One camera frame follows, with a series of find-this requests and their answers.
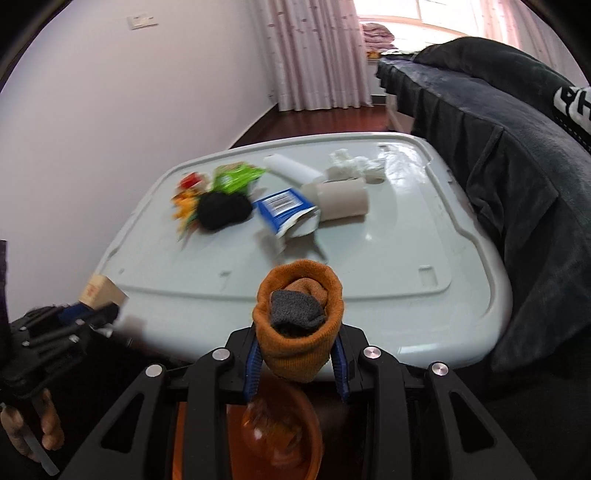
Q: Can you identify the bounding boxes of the blue and white packet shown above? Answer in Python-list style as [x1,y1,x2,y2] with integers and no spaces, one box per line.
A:
[255,187,322,239]

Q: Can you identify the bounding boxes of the green snack packet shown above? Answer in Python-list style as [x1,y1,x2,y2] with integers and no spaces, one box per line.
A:
[210,161,269,197]

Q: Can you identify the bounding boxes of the orange and grey sock roll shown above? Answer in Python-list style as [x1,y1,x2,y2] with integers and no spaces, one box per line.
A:
[252,260,345,384]

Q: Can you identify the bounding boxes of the small tan cardboard box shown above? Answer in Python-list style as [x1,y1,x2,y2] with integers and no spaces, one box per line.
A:
[78,274,129,309]

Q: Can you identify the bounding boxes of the white knotted cloth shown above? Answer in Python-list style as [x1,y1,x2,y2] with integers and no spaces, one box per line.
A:
[328,148,387,184]

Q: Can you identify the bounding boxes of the white plastic bin lid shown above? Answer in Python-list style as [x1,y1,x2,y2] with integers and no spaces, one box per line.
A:
[95,131,515,385]

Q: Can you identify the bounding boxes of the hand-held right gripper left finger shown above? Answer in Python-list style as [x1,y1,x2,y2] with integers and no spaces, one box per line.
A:
[58,325,264,480]

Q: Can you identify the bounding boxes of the folded pink blankets pile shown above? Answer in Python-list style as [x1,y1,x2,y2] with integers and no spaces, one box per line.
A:
[362,21,399,59]

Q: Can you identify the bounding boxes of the red snack packet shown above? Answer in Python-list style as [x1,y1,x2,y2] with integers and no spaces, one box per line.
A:
[178,172,209,191]

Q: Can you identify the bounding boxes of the person's left hand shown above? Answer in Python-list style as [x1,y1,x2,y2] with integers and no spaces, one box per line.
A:
[0,388,66,468]

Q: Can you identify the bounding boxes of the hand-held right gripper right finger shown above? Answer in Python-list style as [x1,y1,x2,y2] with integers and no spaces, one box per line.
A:
[330,325,539,480]

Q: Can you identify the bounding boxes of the bright window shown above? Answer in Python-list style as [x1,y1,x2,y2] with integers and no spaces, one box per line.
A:
[355,0,490,40]

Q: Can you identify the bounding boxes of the white paper tube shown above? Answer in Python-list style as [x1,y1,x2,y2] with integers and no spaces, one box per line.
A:
[264,154,324,186]

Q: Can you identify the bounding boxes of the black cloth with white print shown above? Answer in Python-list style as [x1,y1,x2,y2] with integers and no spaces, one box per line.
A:
[413,37,591,155]

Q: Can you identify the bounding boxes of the orange plastic bin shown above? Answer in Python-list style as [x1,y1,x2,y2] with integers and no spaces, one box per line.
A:
[172,369,324,480]

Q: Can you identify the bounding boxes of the brown cardboard tube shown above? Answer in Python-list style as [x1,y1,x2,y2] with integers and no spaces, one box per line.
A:
[300,178,373,223]

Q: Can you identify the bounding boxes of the pink dotted curtain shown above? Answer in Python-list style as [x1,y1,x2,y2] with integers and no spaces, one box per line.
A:
[249,0,375,112]

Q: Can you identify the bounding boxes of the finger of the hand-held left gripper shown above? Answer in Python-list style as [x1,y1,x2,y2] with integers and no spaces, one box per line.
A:
[58,301,122,337]

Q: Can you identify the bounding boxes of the dark grey bed blanket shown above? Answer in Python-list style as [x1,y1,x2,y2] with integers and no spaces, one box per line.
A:
[376,58,591,372]

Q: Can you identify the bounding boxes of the orange yellow snack packet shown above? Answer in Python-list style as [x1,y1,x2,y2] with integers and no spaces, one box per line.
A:
[171,189,204,244]

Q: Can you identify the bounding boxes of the black sock ball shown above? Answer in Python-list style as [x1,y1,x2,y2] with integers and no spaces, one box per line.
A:
[196,191,254,232]

